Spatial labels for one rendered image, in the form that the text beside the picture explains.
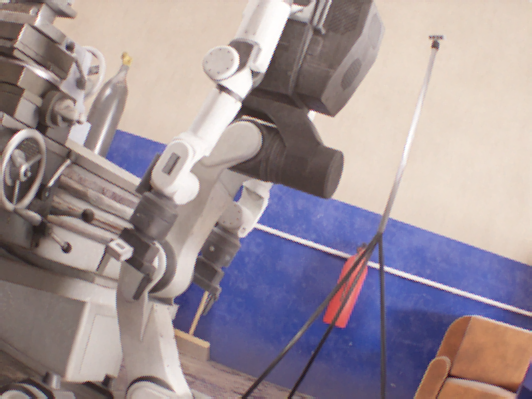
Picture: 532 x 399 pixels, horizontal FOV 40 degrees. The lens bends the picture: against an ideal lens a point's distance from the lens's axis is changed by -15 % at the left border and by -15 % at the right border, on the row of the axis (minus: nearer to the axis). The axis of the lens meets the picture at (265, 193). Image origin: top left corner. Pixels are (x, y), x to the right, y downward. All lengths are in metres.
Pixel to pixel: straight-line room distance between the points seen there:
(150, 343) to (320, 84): 0.71
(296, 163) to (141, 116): 4.42
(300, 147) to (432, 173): 3.78
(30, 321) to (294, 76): 1.51
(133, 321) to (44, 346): 1.04
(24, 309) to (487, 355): 3.10
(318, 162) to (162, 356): 0.57
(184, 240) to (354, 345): 3.70
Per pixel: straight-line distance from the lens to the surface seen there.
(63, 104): 1.93
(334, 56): 1.85
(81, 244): 2.71
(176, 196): 1.70
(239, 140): 1.85
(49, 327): 2.88
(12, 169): 1.84
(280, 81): 1.86
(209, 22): 6.29
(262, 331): 5.64
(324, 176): 1.82
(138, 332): 1.90
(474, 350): 5.03
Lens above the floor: 0.66
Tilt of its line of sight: 6 degrees up
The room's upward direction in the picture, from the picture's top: 20 degrees clockwise
